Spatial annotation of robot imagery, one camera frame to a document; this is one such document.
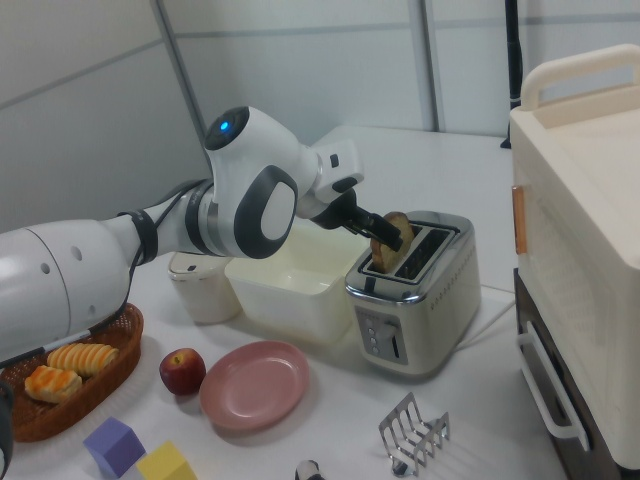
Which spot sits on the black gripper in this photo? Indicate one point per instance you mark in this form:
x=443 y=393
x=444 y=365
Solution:
x=332 y=212

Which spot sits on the bread slice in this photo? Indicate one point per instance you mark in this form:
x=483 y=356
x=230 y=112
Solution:
x=387 y=257

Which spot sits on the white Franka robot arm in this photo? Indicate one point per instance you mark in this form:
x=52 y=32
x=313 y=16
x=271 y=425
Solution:
x=50 y=280

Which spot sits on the pink plate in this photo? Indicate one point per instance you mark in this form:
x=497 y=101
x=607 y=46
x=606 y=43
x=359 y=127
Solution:
x=252 y=385

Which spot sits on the cream and chrome toaster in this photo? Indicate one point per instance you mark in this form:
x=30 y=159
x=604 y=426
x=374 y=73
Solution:
x=425 y=320

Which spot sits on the white plastic tub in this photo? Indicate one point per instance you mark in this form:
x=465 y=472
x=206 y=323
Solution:
x=300 y=310

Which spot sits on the cream lidded canister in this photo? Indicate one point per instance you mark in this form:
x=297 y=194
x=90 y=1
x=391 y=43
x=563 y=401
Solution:
x=202 y=295

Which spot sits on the metal toast rack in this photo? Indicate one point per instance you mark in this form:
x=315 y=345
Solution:
x=412 y=440

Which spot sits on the black pole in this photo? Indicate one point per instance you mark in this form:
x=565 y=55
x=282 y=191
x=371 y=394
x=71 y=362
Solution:
x=513 y=60

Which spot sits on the red apple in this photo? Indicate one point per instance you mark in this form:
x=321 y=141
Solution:
x=182 y=371

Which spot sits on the black and white figurine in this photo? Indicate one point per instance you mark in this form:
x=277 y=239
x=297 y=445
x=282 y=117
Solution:
x=307 y=471

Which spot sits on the brown wicker basket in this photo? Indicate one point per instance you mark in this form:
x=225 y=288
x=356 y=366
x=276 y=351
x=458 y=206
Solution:
x=110 y=360

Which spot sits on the yellow cube block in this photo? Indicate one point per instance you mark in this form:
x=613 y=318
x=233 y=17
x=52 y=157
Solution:
x=165 y=465

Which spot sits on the long striped pastry roll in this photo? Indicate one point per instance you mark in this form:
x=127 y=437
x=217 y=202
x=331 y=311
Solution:
x=82 y=356

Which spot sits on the purple cube block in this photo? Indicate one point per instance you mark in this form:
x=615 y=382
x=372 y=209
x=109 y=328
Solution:
x=112 y=447

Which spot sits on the short orange-glazed pastry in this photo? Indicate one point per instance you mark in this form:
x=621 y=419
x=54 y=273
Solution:
x=52 y=384

